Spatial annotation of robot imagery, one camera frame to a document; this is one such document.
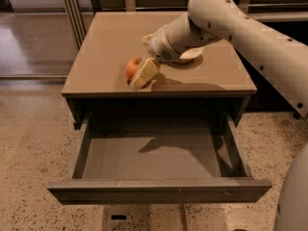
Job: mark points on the open grey top drawer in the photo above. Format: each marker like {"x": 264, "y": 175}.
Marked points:
{"x": 160, "y": 160}

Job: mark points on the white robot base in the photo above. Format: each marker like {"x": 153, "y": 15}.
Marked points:
{"x": 292, "y": 208}

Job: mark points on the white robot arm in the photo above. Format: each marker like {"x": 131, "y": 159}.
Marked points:
{"x": 281, "y": 60}

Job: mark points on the metal shelf frame background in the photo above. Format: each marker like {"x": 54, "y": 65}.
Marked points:
{"x": 287, "y": 16}

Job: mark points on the orange fruit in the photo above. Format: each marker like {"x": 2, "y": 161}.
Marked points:
{"x": 132, "y": 68}

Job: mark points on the white paper bowl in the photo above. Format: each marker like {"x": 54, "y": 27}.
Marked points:
{"x": 190, "y": 55}

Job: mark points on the grey cabinet with top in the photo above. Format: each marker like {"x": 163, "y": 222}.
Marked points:
{"x": 113, "y": 39}

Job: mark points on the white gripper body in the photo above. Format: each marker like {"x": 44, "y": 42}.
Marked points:
{"x": 158, "y": 45}

